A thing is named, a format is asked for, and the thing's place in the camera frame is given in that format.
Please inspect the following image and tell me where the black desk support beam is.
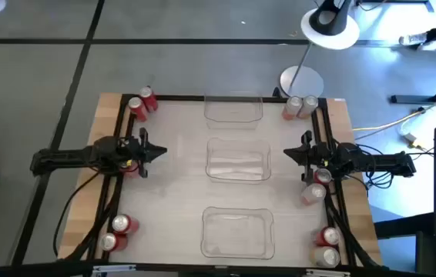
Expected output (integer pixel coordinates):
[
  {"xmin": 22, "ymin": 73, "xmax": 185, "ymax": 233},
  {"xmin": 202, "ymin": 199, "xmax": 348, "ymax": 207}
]
[{"xmin": 374, "ymin": 211, "xmax": 436, "ymax": 277}]

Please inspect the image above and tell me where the white work surface board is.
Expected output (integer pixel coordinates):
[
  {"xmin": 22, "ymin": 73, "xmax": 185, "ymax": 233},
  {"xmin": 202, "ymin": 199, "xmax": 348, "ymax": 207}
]
[{"xmin": 108, "ymin": 100, "xmax": 337, "ymax": 269}]

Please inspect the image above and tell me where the silver bracket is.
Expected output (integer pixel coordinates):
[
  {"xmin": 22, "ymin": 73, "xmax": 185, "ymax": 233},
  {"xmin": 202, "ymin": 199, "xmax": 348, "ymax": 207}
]
[
  {"xmin": 305, "ymin": 268, "xmax": 352, "ymax": 277},
  {"xmin": 91, "ymin": 263, "xmax": 137, "ymax": 275}
]

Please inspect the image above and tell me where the white power adapter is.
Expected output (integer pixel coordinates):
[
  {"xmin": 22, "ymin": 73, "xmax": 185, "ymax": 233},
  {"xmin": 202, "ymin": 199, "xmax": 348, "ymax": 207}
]
[{"xmin": 397, "ymin": 128, "xmax": 427, "ymax": 151}]

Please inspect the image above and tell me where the long black floor cable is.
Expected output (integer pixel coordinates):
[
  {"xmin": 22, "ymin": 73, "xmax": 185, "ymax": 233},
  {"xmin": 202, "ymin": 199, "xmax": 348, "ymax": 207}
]
[{"xmin": 52, "ymin": 169, "xmax": 106, "ymax": 258}]

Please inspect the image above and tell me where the clear plastic bin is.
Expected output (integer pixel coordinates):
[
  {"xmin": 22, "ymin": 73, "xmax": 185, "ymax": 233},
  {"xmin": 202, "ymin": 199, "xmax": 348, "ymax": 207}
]
[
  {"xmin": 200, "ymin": 206, "xmax": 276, "ymax": 260},
  {"xmin": 203, "ymin": 93, "xmax": 264, "ymax": 131},
  {"xmin": 205, "ymin": 136, "xmax": 273, "ymax": 184}
]

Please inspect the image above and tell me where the black cable bundle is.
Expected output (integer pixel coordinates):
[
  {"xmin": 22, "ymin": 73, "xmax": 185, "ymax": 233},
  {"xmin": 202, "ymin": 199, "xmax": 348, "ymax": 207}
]
[
  {"xmin": 324, "ymin": 188, "xmax": 381, "ymax": 269},
  {"xmin": 69, "ymin": 179, "xmax": 125, "ymax": 265}
]

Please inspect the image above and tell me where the black table frame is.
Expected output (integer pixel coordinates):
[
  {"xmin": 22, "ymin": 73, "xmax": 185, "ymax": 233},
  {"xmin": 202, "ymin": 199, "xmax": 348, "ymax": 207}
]
[{"xmin": 100, "ymin": 93, "xmax": 357, "ymax": 270}]

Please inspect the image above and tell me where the white floor lamp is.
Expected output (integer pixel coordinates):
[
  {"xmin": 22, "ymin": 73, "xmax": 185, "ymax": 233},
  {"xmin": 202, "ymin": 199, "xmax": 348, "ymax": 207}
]
[{"xmin": 279, "ymin": 0, "xmax": 361, "ymax": 99}]

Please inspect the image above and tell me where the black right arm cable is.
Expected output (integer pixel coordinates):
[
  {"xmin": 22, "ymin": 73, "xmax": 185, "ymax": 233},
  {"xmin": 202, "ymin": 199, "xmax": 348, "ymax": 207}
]
[{"xmin": 354, "ymin": 142, "xmax": 398, "ymax": 190}]

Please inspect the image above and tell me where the person's shoe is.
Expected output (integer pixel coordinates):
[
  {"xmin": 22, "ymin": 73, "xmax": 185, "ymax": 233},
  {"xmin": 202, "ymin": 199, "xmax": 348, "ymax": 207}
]
[{"xmin": 397, "ymin": 32, "xmax": 430, "ymax": 47}]

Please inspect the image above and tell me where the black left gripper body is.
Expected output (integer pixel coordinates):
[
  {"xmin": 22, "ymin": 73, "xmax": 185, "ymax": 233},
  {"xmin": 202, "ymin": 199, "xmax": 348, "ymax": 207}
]
[{"xmin": 119, "ymin": 128, "xmax": 149, "ymax": 179}]

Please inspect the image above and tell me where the black desk foot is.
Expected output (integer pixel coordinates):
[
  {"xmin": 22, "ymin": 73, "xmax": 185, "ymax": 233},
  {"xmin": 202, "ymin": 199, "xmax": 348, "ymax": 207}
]
[{"xmin": 390, "ymin": 75, "xmax": 436, "ymax": 105}]

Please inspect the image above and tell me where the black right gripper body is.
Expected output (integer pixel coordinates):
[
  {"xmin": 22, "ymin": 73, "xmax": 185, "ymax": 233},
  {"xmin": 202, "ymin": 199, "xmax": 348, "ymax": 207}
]
[{"xmin": 301, "ymin": 129, "xmax": 337, "ymax": 182}]

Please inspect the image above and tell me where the yellow cable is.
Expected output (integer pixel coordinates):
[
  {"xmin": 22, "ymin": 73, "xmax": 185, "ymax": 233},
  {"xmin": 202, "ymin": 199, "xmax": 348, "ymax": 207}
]
[{"xmin": 351, "ymin": 92, "xmax": 436, "ymax": 132}]

